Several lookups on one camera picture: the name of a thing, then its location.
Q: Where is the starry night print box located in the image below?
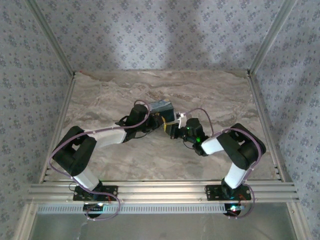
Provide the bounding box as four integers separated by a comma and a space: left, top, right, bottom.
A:
149, 99, 176, 133

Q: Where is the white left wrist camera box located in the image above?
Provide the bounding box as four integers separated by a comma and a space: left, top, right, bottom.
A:
175, 112, 188, 129

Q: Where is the aluminium extrusion cross rail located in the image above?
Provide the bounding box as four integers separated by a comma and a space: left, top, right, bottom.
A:
27, 181, 300, 204

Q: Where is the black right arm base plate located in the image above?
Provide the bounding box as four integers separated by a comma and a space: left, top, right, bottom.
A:
205, 184, 252, 202

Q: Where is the aluminium table side rail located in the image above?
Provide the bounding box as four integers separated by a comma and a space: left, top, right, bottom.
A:
246, 71, 286, 183
38, 73, 77, 184

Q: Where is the grey slotted cable duct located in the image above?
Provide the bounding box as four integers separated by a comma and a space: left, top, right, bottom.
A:
37, 203, 251, 215

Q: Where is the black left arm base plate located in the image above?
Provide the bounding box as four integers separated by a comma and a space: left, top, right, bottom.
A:
72, 185, 119, 202

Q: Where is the aluminium frame upright post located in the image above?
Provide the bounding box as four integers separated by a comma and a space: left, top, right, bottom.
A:
26, 0, 77, 76
247, 0, 299, 75

